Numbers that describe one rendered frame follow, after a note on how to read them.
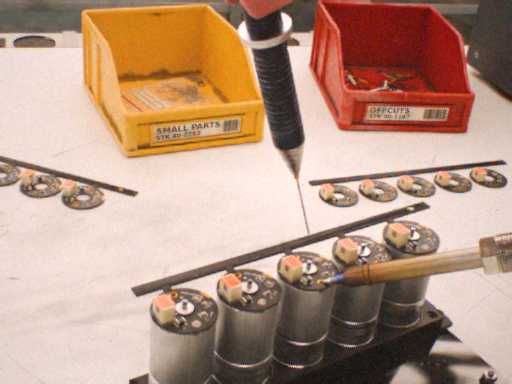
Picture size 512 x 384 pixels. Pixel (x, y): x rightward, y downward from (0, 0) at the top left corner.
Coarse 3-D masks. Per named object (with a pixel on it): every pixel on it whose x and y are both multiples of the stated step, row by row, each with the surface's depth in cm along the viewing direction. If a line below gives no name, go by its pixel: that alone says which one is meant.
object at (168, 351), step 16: (176, 304) 29; (160, 336) 28; (176, 336) 28; (192, 336) 28; (208, 336) 28; (160, 352) 28; (176, 352) 28; (192, 352) 28; (208, 352) 29; (160, 368) 29; (176, 368) 28; (192, 368) 29; (208, 368) 29
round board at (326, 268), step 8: (304, 256) 32; (312, 256) 32; (320, 256) 32; (280, 264) 31; (320, 264) 32; (328, 264) 32; (280, 272) 31; (320, 272) 31; (328, 272) 31; (336, 272) 31; (288, 280) 31; (304, 280) 31; (312, 280) 31; (304, 288) 30; (312, 288) 30; (320, 288) 30
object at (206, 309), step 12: (180, 288) 30; (192, 288) 30; (180, 300) 29; (192, 300) 29; (204, 300) 29; (204, 312) 28; (216, 312) 29; (156, 324) 28; (168, 324) 28; (180, 324) 28; (204, 324) 28
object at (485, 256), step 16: (480, 240) 28; (496, 240) 28; (416, 256) 29; (432, 256) 29; (448, 256) 29; (464, 256) 28; (480, 256) 28; (496, 256) 28; (352, 272) 30; (368, 272) 30; (384, 272) 29; (400, 272) 29; (416, 272) 29; (432, 272) 29; (448, 272) 29; (496, 272) 28
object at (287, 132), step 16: (272, 16) 22; (288, 16) 23; (240, 32) 23; (256, 32) 23; (272, 32) 23; (288, 32) 23; (256, 48) 23; (272, 48) 23; (256, 64) 24; (272, 64) 23; (288, 64) 24; (272, 80) 24; (288, 80) 24; (272, 96) 24; (288, 96) 24; (272, 112) 25; (288, 112) 25; (272, 128) 25; (288, 128) 25; (288, 144) 25
